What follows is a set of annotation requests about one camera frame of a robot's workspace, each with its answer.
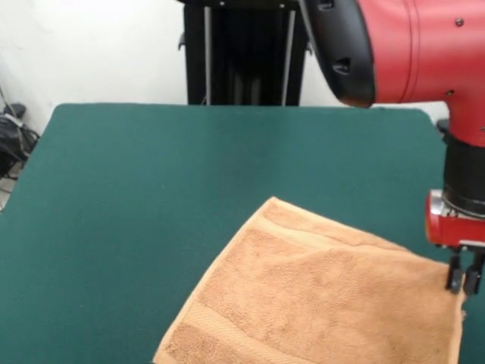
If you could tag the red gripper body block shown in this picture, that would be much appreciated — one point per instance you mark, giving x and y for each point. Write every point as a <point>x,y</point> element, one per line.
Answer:
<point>451,231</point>

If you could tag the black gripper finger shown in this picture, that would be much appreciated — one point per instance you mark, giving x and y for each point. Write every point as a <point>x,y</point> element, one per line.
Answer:
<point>454,278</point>
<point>473,278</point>

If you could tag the orange-brown terry towel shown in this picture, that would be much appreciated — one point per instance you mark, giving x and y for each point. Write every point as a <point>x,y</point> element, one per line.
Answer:
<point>322,303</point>

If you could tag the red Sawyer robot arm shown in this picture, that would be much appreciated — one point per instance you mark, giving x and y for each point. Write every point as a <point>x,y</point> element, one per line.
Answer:
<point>417,57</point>

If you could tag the dark green table cloth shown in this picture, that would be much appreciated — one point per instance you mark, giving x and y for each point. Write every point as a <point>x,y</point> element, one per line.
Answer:
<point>132,189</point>

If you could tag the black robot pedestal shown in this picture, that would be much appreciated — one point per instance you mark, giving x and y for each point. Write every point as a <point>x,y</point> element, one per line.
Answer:
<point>246,57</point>

